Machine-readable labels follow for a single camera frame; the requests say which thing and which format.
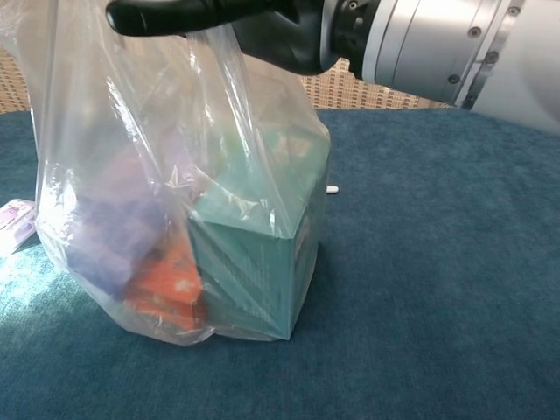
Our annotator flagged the purple blue pouch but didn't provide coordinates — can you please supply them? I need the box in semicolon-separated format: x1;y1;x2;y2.
64;191;177;304

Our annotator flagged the teal cardboard box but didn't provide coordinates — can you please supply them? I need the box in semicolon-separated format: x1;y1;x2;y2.
186;130;330;343

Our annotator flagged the woven folding screen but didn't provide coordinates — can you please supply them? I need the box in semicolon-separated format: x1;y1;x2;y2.
0;43;452;116

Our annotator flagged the teal velvet tablecloth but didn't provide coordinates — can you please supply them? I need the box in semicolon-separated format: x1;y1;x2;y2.
0;106;560;420

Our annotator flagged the orange snack packet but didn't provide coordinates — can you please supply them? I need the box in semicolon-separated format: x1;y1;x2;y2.
123;252;209;330

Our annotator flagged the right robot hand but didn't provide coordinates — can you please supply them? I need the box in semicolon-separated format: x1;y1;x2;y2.
106;0;347;77

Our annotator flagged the clear plastic bag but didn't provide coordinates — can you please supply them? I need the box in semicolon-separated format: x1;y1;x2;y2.
0;0;332;347

